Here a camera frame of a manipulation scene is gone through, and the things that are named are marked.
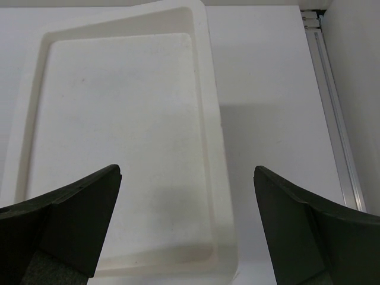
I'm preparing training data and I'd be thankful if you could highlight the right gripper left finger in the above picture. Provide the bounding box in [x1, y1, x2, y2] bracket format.
[1, 164, 122, 284]

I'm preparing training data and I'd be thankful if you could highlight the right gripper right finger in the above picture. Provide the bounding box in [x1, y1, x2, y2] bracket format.
[254, 166, 379, 284]

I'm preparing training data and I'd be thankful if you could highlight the white drawer cabinet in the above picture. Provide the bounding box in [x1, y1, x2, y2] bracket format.
[1, 1, 238, 284]

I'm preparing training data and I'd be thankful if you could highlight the right aluminium rail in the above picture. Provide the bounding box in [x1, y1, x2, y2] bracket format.
[300, 10, 367, 212]

